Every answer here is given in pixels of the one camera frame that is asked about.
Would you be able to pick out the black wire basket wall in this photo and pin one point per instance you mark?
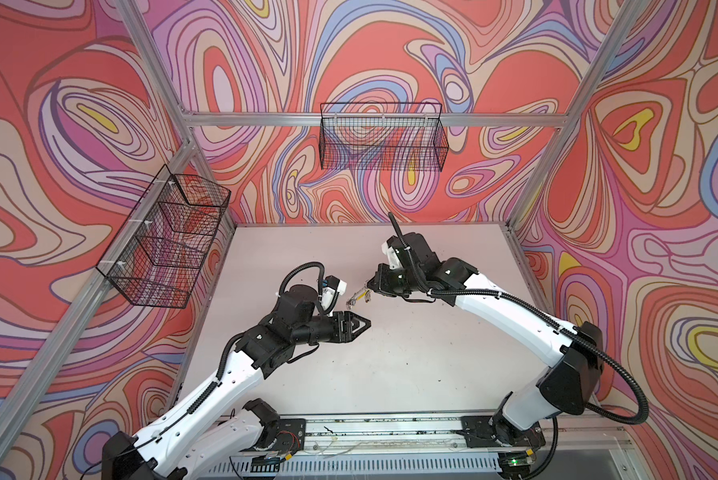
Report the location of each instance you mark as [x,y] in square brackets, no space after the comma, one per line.
[382,136]
[174,224]

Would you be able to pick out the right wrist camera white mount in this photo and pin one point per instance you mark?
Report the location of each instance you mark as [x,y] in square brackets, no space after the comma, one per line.
[395,252]

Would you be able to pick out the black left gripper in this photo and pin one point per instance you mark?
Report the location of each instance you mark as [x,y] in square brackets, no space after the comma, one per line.
[347,336]

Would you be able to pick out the black wire basket back wall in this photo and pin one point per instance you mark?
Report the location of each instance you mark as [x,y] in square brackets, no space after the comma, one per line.
[382,136]

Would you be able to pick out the large keyring with yellow sleeve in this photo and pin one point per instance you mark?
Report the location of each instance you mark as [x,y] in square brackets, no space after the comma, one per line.
[363,295]

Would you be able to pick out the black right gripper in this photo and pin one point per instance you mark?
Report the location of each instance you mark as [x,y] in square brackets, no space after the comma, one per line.
[383,286]

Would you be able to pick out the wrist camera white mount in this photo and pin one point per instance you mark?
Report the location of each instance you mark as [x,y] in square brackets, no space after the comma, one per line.
[332,289]
[395,252]

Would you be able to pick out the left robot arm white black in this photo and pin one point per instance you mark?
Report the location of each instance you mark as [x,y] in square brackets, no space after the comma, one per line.
[190,438]

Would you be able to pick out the black wire basket left wall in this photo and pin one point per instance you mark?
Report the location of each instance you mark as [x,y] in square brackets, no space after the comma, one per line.
[174,224]

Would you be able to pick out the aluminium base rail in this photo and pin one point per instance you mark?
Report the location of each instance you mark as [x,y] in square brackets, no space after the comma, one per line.
[431,445]

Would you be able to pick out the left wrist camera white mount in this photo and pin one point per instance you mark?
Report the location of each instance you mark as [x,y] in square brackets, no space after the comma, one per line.
[332,289]

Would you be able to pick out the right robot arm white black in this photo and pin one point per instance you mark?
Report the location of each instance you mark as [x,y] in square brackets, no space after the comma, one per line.
[574,356]

